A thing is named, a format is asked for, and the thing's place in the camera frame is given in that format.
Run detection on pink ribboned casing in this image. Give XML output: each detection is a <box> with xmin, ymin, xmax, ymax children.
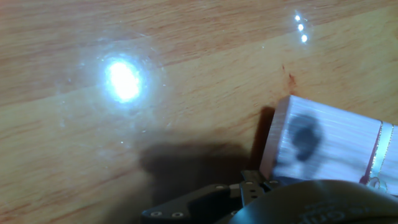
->
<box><xmin>259</xmin><ymin>95</ymin><xmax>398</xmax><ymax>197</ymax></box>

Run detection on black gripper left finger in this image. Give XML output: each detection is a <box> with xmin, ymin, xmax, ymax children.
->
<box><xmin>140</xmin><ymin>184</ymin><xmax>243</xmax><ymax>224</ymax></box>

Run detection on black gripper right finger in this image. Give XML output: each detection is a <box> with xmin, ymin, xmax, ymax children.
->
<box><xmin>241</xmin><ymin>169</ymin><xmax>285</xmax><ymax>205</ymax></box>

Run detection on glossy wooden board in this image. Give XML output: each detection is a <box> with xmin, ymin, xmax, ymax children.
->
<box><xmin>0</xmin><ymin>0</ymin><xmax>398</xmax><ymax>224</ymax></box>

